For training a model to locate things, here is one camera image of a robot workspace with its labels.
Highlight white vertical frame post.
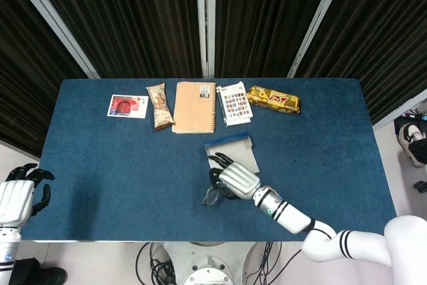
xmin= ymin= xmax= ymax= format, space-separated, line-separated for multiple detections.
xmin=195 ymin=0 xmax=217 ymax=79

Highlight black shoe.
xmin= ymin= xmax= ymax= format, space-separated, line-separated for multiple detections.
xmin=9 ymin=257 xmax=68 ymax=285

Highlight white slanted frame post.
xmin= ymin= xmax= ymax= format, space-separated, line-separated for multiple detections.
xmin=3 ymin=0 xmax=101 ymax=79
xmin=286 ymin=0 xmax=351 ymax=79

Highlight dark pleated curtain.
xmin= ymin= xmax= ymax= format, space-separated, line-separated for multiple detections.
xmin=0 ymin=0 xmax=427 ymax=159

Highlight white frame bar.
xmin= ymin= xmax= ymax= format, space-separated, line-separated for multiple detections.
xmin=372 ymin=87 xmax=427 ymax=131

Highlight red picture card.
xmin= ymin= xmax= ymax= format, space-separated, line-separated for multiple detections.
xmin=107 ymin=94 xmax=149 ymax=119

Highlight black eyeglasses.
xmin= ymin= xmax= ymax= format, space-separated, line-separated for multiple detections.
xmin=201 ymin=183 xmax=231 ymax=206

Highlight white stamp-print booklet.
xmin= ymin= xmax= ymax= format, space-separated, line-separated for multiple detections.
xmin=216 ymin=81 xmax=254 ymax=128

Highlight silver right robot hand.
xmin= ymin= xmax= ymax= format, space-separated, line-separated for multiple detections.
xmin=207 ymin=152 xmax=262 ymax=200

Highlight black and white sneaker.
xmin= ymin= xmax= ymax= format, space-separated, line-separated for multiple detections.
xmin=398 ymin=123 xmax=427 ymax=168

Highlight beige snack packet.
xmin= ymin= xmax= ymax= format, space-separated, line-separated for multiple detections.
xmin=145 ymin=82 xmax=175 ymax=131

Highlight black cable bundle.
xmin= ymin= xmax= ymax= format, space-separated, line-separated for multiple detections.
xmin=135 ymin=241 xmax=177 ymax=285

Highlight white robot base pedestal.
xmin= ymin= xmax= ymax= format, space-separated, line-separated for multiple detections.
xmin=156 ymin=241 xmax=264 ymax=285

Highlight kraft spiral notebook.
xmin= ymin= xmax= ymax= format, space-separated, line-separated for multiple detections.
xmin=171 ymin=81 xmax=217 ymax=135

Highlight long black cable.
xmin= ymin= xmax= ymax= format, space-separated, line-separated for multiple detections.
xmin=243 ymin=240 xmax=303 ymax=285

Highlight blue table cloth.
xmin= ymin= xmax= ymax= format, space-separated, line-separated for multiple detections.
xmin=20 ymin=77 xmax=401 ymax=242

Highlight yellow biscuit package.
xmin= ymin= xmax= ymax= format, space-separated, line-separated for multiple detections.
xmin=246 ymin=85 xmax=301 ymax=113

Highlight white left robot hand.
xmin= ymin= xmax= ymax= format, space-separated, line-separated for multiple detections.
xmin=0 ymin=163 xmax=55 ymax=228

